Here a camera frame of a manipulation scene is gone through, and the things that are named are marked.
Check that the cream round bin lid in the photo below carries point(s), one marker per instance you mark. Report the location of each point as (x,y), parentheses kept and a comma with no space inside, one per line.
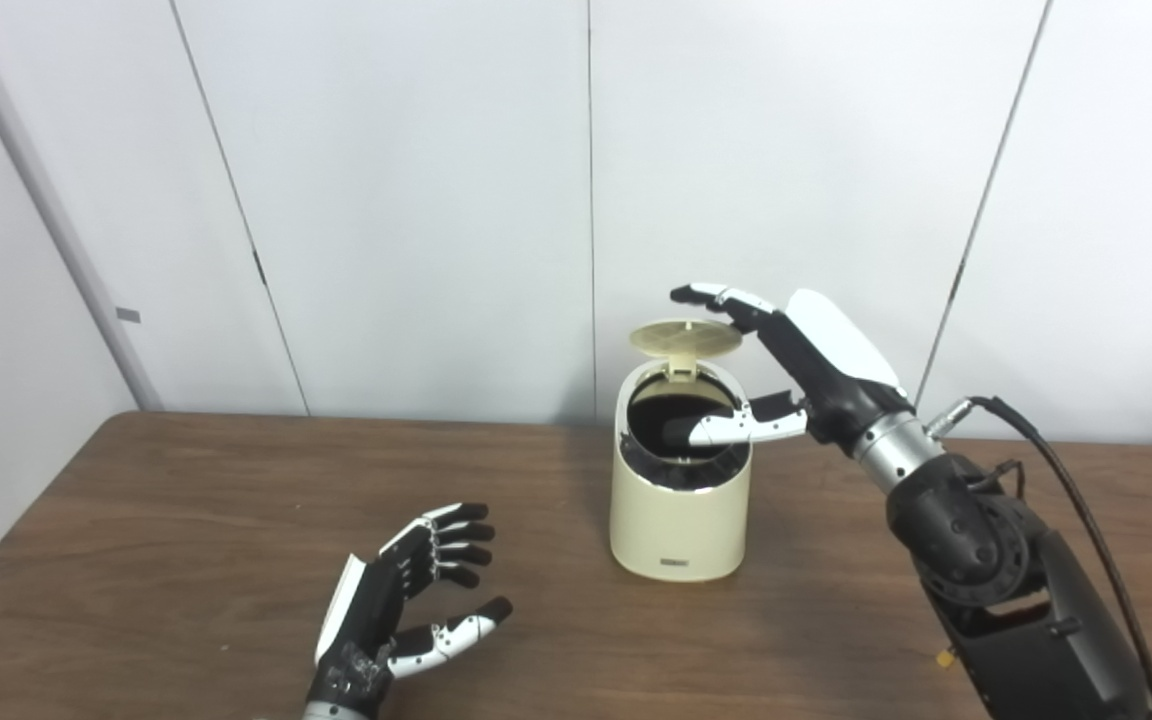
(686,337)

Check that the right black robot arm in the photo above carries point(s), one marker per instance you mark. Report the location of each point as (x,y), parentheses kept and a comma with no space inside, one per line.
(1016,600)

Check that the grey wall corner post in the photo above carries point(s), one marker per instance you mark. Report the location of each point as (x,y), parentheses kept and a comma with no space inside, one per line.
(46,200)

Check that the small grey wall tag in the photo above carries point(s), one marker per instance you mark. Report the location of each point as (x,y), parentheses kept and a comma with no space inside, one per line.
(128,315)

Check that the cream-colored round bin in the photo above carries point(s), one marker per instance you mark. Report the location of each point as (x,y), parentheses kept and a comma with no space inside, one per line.
(681,525)

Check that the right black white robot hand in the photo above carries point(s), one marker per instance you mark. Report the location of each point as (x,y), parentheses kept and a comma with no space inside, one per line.
(836,365)

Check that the black bin liner bag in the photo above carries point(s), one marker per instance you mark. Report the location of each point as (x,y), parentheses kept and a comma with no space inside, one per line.
(676,475)

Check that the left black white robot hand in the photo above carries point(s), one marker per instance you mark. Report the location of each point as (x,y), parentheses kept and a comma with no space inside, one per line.
(366,610)

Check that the black wall panel hinge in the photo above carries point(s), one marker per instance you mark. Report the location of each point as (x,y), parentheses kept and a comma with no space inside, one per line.
(260,268)

